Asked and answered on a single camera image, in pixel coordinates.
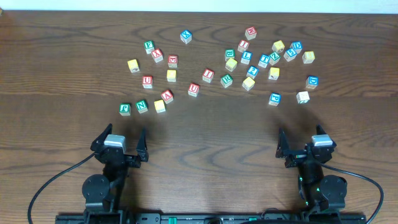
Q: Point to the red u block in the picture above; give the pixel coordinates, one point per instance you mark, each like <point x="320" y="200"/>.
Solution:
<point x="147" y="82"/>
<point x="193" y="89"/>

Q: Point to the green F block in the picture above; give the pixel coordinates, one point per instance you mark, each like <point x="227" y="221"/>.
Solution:
<point x="149" y="46"/>

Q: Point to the yellow O block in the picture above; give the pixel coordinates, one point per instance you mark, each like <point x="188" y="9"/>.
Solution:
<point x="171" y="75"/>

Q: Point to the red U block centre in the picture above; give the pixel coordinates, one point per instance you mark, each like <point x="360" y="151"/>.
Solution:
<point x="193" y="89"/>

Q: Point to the blue D block right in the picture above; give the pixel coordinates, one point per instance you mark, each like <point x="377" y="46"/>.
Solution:
<point x="312" y="82"/>

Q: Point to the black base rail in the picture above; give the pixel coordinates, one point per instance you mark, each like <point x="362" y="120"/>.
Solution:
<point x="156" y="218"/>

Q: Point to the blue 2 block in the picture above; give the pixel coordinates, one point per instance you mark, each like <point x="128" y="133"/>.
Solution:
<point x="252" y="72"/>

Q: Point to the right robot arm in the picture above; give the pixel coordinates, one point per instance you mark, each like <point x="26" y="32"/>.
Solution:
<point x="324" y="194"/>

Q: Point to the yellow 8 block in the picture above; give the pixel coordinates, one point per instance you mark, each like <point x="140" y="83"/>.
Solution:
<point x="308" y="57"/>

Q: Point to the blue D block upper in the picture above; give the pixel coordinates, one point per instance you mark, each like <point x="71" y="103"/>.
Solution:
<point x="296" y="46"/>

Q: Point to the green N block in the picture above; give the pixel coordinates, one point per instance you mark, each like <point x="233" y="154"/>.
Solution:
<point x="141" y="106"/>

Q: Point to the yellow block far left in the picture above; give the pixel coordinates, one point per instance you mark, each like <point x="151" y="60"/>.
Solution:
<point x="133" y="66"/>

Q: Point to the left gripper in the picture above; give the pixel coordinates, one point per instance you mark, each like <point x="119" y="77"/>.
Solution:
<point x="123" y="158"/>

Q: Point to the red E block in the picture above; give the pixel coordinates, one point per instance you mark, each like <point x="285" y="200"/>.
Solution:
<point x="173" y="61"/>

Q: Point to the green B block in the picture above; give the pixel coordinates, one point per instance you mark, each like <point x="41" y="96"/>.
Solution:
<point x="229" y="53"/>

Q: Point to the yellow block upper right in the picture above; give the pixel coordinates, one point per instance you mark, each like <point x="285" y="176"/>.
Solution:
<point x="278" y="46"/>

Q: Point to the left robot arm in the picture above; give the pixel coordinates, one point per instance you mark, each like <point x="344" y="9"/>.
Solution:
<point x="102" y="192"/>

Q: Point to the blue P block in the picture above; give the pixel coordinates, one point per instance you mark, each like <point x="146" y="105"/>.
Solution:
<point x="274" y="99"/>

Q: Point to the green R block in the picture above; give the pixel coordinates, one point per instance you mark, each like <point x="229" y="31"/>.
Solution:
<point x="226" y="80"/>

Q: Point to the green J block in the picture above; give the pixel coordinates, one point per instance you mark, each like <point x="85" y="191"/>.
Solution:
<point x="125" y="109"/>

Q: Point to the red I block centre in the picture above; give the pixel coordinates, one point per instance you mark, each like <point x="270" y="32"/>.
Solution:
<point x="208" y="75"/>

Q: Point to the red i block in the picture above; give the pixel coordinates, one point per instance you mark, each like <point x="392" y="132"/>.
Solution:
<point x="208" y="75"/>
<point x="243" y="46"/>

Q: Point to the yellow hammer block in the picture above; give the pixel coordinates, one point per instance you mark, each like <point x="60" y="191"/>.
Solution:
<point x="274" y="73"/>

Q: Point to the blue d block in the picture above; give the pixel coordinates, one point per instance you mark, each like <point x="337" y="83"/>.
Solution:
<point x="312" y="82"/>
<point x="296" y="46"/>

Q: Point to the blue T block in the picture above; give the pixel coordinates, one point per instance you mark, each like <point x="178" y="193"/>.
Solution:
<point x="264" y="61"/>

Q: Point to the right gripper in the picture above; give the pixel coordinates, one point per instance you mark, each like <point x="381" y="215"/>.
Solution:
<point x="302" y="158"/>

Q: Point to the red U block left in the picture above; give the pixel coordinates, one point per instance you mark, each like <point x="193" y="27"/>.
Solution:
<point x="147" y="82"/>

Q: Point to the red A block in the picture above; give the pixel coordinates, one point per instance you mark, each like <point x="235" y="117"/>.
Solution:
<point x="167" y="96"/>

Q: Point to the yellow block under B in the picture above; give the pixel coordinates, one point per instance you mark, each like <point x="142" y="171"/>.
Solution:
<point x="231" y="64"/>

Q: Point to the plain L block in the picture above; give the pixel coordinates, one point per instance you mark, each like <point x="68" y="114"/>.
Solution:
<point x="302" y="97"/>

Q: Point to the yellow S block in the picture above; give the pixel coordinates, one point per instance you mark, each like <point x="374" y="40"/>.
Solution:
<point x="248" y="83"/>

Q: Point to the red I block upper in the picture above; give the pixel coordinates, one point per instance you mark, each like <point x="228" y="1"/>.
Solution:
<point x="243" y="46"/>

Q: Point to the yellow C block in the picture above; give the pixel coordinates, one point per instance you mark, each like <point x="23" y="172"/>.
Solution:
<point x="159" y="106"/>

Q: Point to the blue L block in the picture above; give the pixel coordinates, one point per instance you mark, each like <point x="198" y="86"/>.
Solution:
<point x="246" y="57"/>

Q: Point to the green Z block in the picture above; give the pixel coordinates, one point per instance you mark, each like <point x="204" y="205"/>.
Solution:
<point x="274" y="58"/>

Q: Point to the blue 5 block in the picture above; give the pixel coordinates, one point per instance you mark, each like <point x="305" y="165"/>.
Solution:
<point x="290" y="54"/>

